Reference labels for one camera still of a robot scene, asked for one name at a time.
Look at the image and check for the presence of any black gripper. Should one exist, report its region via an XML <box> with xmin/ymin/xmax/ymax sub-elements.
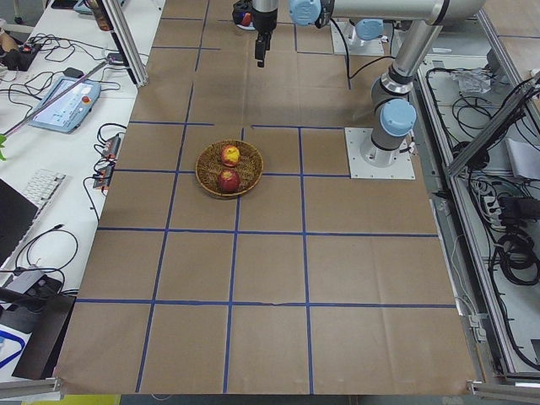
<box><xmin>255</xmin><ymin>31</ymin><xmax>271</xmax><ymax>68</ymax></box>

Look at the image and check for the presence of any red yellow apple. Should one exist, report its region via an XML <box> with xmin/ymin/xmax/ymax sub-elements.
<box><xmin>221</xmin><ymin>144</ymin><xmax>241</xmax><ymax>167</ymax></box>

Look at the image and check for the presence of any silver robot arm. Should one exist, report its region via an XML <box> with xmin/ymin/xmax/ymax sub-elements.
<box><xmin>251</xmin><ymin>0</ymin><xmax>278</xmax><ymax>68</ymax></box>
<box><xmin>289</xmin><ymin>0</ymin><xmax>484</xmax><ymax>168</ymax></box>

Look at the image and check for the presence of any woven wicker basket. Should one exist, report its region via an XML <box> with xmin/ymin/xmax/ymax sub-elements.
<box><xmin>195</xmin><ymin>139</ymin><xmax>263</xmax><ymax>199</ymax></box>

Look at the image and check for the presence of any red apple in basket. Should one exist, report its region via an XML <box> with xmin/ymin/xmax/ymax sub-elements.
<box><xmin>218</xmin><ymin>169</ymin><xmax>240</xmax><ymax>194</ymax></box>

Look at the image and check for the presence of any teach pendant tablet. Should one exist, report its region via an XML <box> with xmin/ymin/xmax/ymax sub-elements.
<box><xmin>29</xmin><ymin>80</ymin><xmax>101</xmax><ymax>133</ymax></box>

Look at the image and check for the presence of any white keyboard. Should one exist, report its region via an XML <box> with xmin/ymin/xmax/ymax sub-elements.
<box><xmin>22</xmin><ymin>169</ymin><xmax>66</xmax><ymax>211</ymax></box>

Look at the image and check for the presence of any black laptop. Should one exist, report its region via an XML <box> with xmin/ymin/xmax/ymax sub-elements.
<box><xmin>0</xmin><ymin>180</ymin><xmax>38</xmax><ymax>264</ymax></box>

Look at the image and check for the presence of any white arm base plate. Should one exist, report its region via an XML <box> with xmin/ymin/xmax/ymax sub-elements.
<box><xmin>344</xmin><ymin>127</ymin><xmax>416</xmax><ymax>181</ymax></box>
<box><xmin>330</xmin><ymin>19</ymin><xmax>391</xmax><ymax>57</ymax></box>

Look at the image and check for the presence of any aluminium frame post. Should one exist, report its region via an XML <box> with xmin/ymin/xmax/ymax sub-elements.
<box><xmin>101</xmin><ymin>0</ymin><xmax>149</xmax><ymax>88</ymax></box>

